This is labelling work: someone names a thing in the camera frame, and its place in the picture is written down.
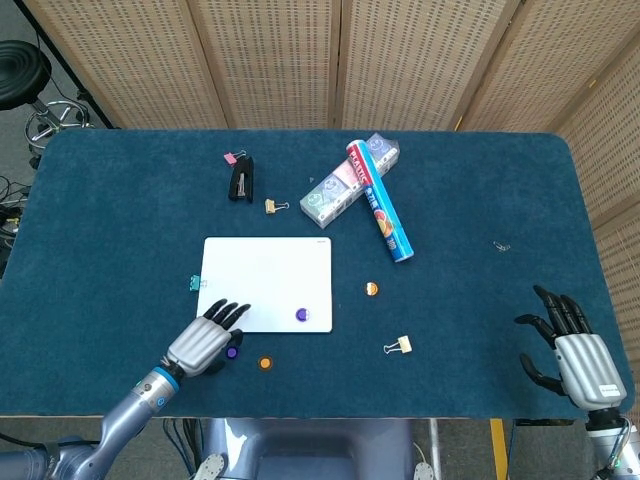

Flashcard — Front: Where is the metal table leg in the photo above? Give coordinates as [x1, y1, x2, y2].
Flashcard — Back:
[427, 418, 444, 480]

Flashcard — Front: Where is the black metal pole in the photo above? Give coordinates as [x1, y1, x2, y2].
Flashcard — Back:
[13, 0, 119, 130]

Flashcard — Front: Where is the red blue foil box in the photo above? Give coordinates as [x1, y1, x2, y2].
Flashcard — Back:
[345, 140, 415, 264]

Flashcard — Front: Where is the grey-blue robot torso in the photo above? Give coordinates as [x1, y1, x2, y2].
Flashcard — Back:
[192, 418, 436, 480]

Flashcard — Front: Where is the dark blue table carpet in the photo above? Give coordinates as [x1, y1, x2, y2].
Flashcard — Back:
[0, 128, 636, 420]

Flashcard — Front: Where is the black cable bundle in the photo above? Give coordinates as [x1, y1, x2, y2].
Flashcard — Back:
[162, 418, 202, 480]

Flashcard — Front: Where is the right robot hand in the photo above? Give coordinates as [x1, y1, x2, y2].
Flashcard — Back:
[514, 284, 629, 412]

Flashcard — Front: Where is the wooden folding screen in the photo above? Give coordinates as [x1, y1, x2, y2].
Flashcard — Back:
[22, 0, 640, 416]

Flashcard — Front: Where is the black stapler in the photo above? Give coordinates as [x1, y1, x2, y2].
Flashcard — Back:
[228, 155, 256, 204]

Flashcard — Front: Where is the floor cable tangle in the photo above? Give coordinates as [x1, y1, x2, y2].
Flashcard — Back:
[0, 174, 31, 261]

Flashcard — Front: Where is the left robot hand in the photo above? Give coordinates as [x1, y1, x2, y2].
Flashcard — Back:
[166, 298, 252, 379]

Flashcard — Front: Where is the white rectangular board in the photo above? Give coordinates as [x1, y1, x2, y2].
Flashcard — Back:
[194, 236, 334, 335]

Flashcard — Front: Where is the black round stool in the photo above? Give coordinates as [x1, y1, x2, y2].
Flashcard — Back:
[0, 39, 94, 169]

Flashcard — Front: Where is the large yellow binder clip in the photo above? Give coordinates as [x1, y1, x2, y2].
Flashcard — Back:
[383, 335, 414, 357]

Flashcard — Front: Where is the tissue multipack in clear wrap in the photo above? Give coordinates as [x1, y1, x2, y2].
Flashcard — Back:
[299, 132, 402, 223]

